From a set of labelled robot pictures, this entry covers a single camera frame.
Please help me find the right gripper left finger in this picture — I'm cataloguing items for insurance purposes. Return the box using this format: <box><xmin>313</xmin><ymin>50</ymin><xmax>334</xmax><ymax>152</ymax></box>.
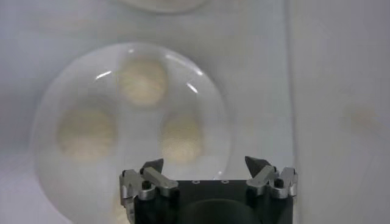
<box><xmin>118</xmin><ymin>157</ymin><xmax>180</xmax><ymax>217</ymax></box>

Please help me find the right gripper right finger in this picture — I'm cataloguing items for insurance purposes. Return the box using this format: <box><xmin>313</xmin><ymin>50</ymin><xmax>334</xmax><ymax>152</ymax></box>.
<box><xmin>244</xmin><ymin>155</ymin><xmax>299</xmax><ymax>200</ymax></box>

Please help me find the white steamed baozi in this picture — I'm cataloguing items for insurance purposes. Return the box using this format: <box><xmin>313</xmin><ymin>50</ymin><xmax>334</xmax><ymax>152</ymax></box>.
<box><xmin>118</xmin><ymin>57</ymin><xmax>169</xmax><ymax>109</ymax></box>
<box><xmin>56</xmin><ymin>105</ymin><xmax>118</xmax><ymax>162</ymax></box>
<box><xmin>160</xmin><ymin>114</ymin><xmax>205</xmax><ymax>165</ymax></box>

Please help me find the white round plate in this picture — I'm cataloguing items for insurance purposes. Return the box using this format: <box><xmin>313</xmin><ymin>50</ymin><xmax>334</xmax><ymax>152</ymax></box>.
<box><xmin>30</xmin><ymin>41</ymin><xmax>234</xmax><ymax>224</ymax></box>

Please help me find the cream electric cooker base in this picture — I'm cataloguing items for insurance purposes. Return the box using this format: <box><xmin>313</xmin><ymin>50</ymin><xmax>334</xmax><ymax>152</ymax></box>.
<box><xmin>117</xmin><ymin>0</ymin><xmax>211</xmax><ymax>13</ymax></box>

